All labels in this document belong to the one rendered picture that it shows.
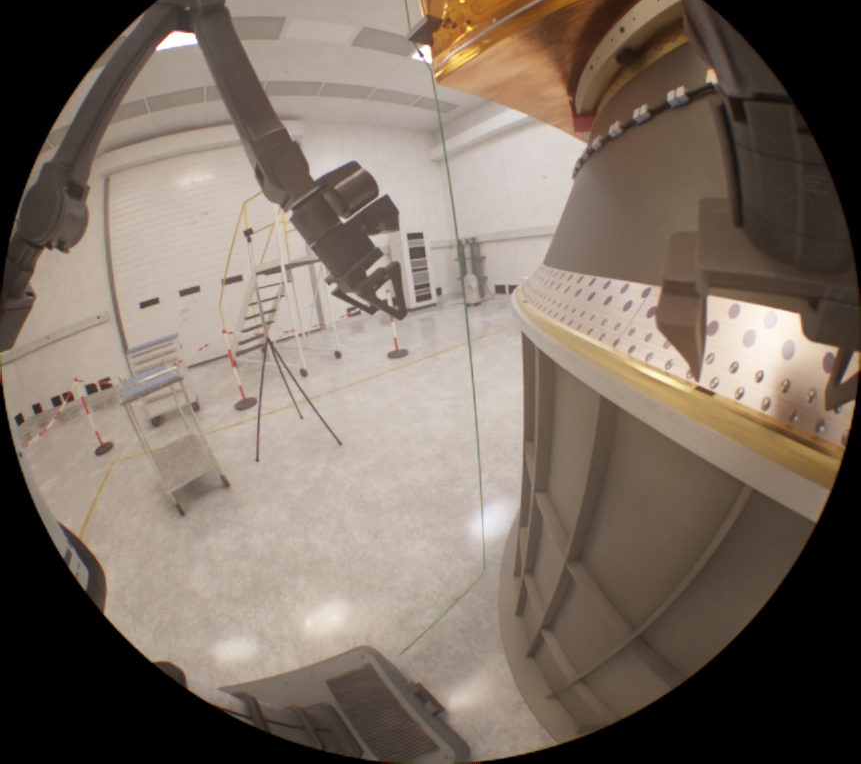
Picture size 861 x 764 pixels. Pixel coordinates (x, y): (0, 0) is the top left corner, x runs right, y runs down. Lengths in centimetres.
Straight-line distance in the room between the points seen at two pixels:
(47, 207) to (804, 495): 70
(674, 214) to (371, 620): 150
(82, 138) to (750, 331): 72
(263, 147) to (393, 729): 125
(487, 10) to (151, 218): 715
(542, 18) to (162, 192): 732
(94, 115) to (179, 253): 666
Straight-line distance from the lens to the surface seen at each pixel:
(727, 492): 32
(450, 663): 132
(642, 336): 31
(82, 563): 46
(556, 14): 71
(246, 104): 46
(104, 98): 54
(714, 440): 24
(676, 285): 15
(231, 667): 161
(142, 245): 739
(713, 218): 16
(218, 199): 724
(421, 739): 103
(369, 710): 107
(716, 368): 27
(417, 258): 740
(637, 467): 38
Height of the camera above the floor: 128
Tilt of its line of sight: 15 degrees down
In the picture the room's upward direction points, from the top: 8 degrees counter-clockwise
